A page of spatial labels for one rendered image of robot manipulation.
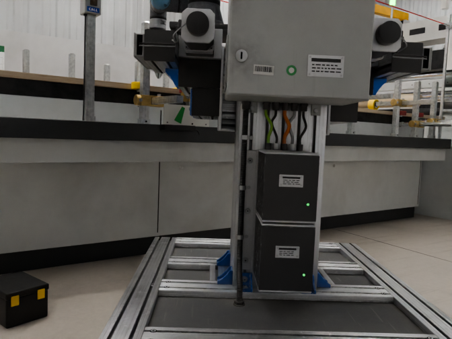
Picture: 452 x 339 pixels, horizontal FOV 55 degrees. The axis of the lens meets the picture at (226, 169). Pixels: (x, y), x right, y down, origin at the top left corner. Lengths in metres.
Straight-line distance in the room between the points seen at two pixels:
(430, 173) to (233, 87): 3.46
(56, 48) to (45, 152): 7.56
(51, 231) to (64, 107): 0.58
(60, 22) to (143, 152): 7.60
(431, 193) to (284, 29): 3.44
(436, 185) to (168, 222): 2.66
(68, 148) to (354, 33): 1.31
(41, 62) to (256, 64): 8.45
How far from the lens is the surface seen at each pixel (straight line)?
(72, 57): 3.14
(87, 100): 1.99
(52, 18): 9.59
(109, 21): 9.84
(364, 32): 1.12
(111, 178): 2.27
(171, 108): 2.15
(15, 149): 1.94
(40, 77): 2.16
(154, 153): 2.13
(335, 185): 3.30
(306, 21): 1.09
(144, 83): 2.10
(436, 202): 4.35
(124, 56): 9.81
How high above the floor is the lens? 0.67
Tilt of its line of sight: 5 degrees down
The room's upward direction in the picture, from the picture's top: 2 degrees clockwise
